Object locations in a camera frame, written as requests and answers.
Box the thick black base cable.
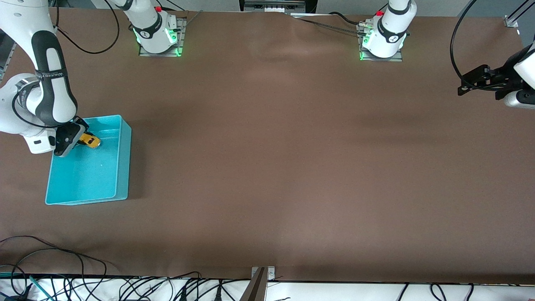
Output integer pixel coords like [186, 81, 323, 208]
[329, 11, 364, 26]

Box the turquoise plastic bin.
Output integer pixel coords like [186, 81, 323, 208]
[45, 115, 132, 205]

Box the short black right arm cable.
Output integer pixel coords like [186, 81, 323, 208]
[12, 82, 63, 128]

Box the brown table cover sheet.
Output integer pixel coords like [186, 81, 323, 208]
[0, 8, 535, 285]

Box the thin dark base cable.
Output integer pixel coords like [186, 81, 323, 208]
[291, 14, 364, 35]

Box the teal plastic strip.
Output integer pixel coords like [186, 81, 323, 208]
[29, 275, 53, 301]

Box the grey metal bar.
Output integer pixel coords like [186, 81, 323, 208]
[240, 268, 268, 301]

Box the small metal bracket plate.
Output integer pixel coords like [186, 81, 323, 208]
[251, 266, 275, 281]

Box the aluminium corner bracket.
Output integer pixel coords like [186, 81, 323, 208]
[504, 0, 535, 28]

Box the long black right arm cable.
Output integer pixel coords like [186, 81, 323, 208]
[54, 0, 120, 54]

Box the long thin black cable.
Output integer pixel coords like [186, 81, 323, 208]
[0, 235, 108, 280]

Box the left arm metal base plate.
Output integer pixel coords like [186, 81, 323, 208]
[357, 23, 404, 62]

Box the yellow beetle toy car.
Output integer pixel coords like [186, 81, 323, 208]
[77, 133, 102, 149]

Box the aluminium frame rail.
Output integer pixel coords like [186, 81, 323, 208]
[0, 40, 17, 80]

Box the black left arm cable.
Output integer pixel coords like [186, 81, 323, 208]
[450, 0, 502, 88]

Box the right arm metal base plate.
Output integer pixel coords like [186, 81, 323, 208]
[139, 17, 187, 57]

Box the white power strip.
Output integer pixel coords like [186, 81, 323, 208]
[244, 0, 306, 10]

